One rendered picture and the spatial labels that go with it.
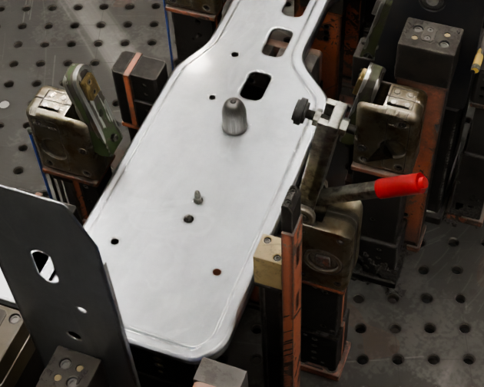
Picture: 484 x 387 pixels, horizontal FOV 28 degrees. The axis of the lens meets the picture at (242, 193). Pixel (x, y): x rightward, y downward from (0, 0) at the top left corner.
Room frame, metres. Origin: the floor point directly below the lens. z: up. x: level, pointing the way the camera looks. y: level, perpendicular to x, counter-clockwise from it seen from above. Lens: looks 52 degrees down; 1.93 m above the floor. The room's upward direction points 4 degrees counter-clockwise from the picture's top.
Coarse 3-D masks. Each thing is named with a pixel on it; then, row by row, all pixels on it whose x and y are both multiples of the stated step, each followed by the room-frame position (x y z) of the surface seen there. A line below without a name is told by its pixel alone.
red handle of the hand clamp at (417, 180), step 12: (384, 180) 0.62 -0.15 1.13; (396, 180) 0.61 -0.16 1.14; (408, 180) 0.61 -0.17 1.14; (420, 180) 0.60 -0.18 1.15; (324, 192) 0.65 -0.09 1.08; (336, 192) 0.64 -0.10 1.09; (348, 192) 0.63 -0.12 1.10; (360, 192) 0.62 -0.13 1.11; (372, 192) 0.62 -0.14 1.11; (384, 192) 0.61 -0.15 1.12; (396, 192) 0.60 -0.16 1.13; (408, 192) 0.60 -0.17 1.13; (420, 192) 0.60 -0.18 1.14; (324, 204) 0.64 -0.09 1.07
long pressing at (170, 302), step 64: (256, 0) 1.06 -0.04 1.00; (320, 0) 1.05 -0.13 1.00; (192, 64) 0.94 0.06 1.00; (256, 64) 0.93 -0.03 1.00; (192, 128) 0.83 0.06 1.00; (256, 128) 0.82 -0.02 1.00; (128, 192) 0.73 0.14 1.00; (192, 192) 0.72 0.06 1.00; (256, 192) 0.72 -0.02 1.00; (128, 256) 0.63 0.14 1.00; (192, 256) 0.63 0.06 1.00; (128, 320) 0.55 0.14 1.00; (192, 320) 0.54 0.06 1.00
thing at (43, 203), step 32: (0, 192) 0.48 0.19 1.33; (0, 224) 0.49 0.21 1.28; (32, 224) 0.47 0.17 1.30; (64, 224) 0.46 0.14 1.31; (0, 256) 0.49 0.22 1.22; (32, 256) 0.48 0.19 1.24; (64, 256) 0.46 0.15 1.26; (96, 256) 0.45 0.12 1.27; (32, 288) 0.48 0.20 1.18; (64, 288) 0.47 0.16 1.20; (96, 288) 0.45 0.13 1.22; (32, 320) 0.49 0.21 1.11; (64, 320) 0.47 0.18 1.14; (96, 320) 0.46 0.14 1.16; (96, 352) 0.46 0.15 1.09; (128, 352) 0.45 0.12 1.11; (128, 384) 0.45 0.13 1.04
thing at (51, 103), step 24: (48, 96) 0.86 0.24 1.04; (48, 120) 0.82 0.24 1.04; (72, 120) 0.81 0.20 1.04; (48, 144) 0.83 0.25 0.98; (72, 144) 0.81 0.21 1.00; (48, 168) 0.83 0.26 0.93; (72, 168) 0.82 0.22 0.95; (96, 168) 0.81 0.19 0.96; (48, 192) 0.84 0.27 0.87; (72, 192) 0.83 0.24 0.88; (96, 192) 0.81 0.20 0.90
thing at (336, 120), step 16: (304, 112) 0.65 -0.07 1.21; (320, 112) 0.65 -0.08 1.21; (336, 112) 0.64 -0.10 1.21; (320, 128) 0.63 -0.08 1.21; (336, 128) 0.62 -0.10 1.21; (352, 128) 0.63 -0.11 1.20; (320, 144) 0.63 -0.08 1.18; (320, 160) 0.63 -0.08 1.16; (304, 176) 0.64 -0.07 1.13; (320, 176) 0.63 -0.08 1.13; (304, 192) 0.64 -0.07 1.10
